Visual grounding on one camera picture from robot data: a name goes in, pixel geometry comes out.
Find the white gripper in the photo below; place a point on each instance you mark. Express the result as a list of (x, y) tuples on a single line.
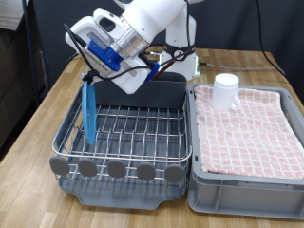
[(126, 74)]

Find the dark cabinet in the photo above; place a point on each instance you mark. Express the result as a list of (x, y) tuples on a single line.
[(11, 79)]

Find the grey plastic crate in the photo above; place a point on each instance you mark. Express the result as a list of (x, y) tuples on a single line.
[(240, 198)]

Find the grey dish drying rack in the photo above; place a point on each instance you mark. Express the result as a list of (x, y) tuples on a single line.
[(126, 196)]

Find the dark grey cutlery holder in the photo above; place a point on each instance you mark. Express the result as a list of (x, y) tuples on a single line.
[(161, 91)]

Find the wrist camera on blue mount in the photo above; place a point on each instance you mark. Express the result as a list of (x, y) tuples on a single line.
[(106, 57)]

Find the white plastic mug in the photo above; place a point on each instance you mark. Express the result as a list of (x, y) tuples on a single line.
[(224, 91)]

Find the black metal pole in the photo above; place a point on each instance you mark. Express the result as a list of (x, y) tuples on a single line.
[(30, 47)]

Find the blue plastic plate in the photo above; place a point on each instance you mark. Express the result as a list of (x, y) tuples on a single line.
[(89, 114)]

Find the pink checkered dish cloth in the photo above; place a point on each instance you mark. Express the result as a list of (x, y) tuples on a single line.
[(250, 133)]

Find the dark partition screen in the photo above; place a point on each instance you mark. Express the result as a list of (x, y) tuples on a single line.
[(237, 22)]

